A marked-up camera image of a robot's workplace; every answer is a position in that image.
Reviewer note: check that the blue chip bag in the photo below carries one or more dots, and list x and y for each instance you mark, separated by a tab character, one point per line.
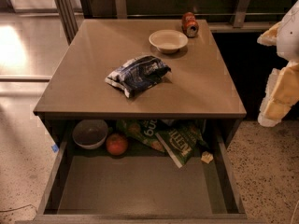
137	75

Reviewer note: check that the red soda can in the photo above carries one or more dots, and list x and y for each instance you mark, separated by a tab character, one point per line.
190	26

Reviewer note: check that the red apple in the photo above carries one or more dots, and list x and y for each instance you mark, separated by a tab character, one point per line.
116	144

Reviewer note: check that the grey metal bracket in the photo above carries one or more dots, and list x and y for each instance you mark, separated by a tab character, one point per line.
121	9
239	15

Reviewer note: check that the grey metal bracket right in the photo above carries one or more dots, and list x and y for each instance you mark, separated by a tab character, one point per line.
239	15

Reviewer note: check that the grey bowl in drawer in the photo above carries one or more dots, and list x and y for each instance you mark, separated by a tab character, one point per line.
90	133

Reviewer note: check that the grey cabinet with top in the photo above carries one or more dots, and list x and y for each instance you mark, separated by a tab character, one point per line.
111	71

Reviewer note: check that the green kettle chip bag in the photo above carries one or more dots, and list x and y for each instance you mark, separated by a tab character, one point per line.
180	140

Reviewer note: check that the metal frame post left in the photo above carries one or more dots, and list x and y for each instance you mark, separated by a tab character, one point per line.
68	19

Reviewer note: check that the white bowl on cabinet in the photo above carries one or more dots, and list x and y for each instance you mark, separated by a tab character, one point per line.
168	41

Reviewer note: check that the open top drawer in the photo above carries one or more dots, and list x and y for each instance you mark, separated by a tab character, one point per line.
143	187

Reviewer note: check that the blue tape piece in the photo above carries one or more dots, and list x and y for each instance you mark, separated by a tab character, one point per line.
55	148

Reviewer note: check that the grey metal bracket left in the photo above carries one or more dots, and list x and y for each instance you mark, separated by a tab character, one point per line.
121	9

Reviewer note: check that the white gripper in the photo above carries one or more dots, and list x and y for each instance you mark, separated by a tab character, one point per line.
290	34

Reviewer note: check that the small yellow white object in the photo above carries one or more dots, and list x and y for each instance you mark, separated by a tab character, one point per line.
207	157

